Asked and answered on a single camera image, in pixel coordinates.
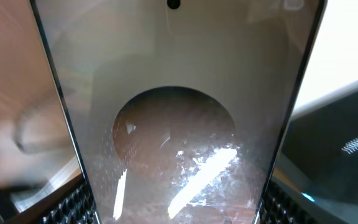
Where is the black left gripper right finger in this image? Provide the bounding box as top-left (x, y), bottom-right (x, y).
top-left (257, 180), bottom-right (319, 224)

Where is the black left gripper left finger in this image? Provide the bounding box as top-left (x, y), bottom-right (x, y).
top-left (5, 175), bottom-right (98, 224)

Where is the Galaxy smartphone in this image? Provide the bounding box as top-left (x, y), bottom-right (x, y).
top-left (30, 0), bottom-right (326, 223)

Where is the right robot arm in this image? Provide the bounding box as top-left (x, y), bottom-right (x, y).
top-left (272, 81), bottom-right (358, 223)

